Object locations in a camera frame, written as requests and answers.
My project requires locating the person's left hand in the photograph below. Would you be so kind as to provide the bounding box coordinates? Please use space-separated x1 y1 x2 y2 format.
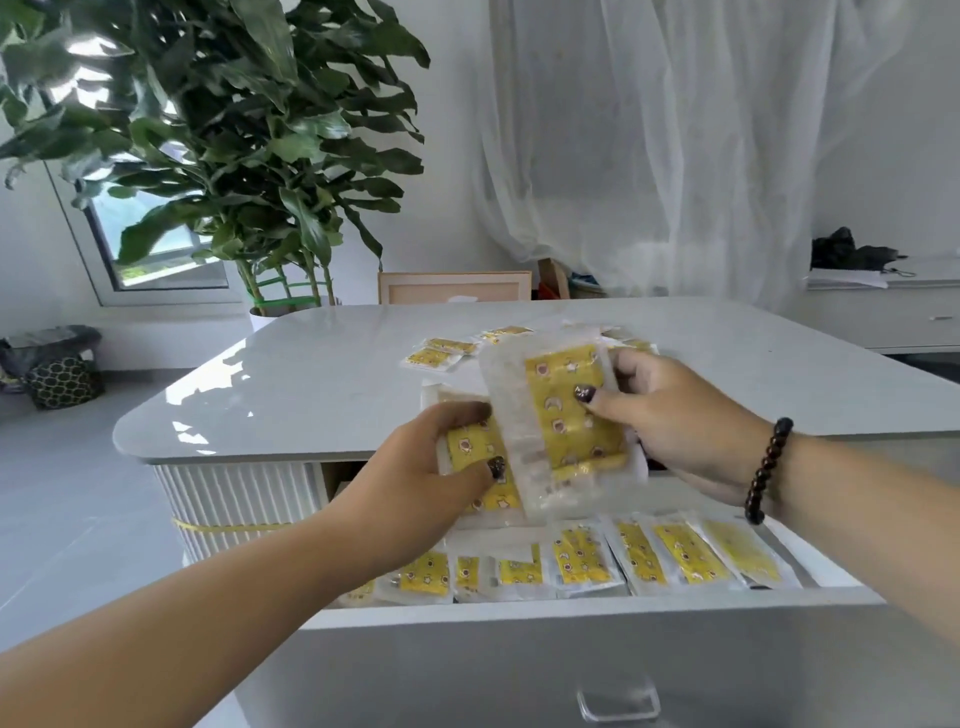
322 401 511 579

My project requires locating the person's right hand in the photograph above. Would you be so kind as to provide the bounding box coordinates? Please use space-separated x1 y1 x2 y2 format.
573 348 778 508

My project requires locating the yellow packet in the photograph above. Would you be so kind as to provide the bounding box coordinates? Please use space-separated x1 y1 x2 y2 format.
422 382 526 519
478 322 650 524

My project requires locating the row of yellow packets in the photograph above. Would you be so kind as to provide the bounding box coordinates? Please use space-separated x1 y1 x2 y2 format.
333 512 805 607

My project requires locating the pile of yellow packets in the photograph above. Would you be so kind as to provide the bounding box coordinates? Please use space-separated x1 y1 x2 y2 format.
401 322 661 374

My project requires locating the white drawer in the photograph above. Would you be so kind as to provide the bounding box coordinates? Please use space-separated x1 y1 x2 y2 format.
194 479 960 728

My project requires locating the person's left forearm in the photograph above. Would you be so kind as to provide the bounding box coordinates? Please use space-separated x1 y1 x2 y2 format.
0 509 421 728

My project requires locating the person's right forearm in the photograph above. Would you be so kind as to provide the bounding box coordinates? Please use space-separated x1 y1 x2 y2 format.
764 434 960 669

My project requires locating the yellow tape strip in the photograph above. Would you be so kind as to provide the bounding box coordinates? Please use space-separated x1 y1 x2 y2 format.
170 517 294 535

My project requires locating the brown cardboard box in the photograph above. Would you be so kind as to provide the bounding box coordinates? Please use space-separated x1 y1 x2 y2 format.
537 257 571 300

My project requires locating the white side cabinet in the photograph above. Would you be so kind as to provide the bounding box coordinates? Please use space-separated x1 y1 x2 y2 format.
791 254 960 354

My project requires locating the black plastic bag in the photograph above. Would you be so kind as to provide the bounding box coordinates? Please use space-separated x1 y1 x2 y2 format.
809 226 901 271

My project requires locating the white plant pot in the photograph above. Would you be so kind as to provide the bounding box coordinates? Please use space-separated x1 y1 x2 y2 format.
247 296 339 331

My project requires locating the white sheer dust cover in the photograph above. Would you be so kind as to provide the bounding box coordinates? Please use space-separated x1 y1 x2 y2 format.
472 0 916 309

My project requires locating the small white framed window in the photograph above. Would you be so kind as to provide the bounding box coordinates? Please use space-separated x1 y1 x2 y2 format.
44 149 245 307

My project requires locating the dark patterned basket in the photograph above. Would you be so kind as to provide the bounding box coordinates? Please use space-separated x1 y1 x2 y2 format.
22 356 103 412

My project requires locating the large green leafy plant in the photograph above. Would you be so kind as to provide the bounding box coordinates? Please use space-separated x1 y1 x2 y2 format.
0 0 433 313

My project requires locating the dark bead bracelet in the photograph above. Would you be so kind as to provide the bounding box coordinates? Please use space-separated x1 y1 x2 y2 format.
743 417 795 526

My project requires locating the wooden picture frame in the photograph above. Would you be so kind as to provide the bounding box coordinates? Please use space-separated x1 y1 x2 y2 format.
377 270 534 305

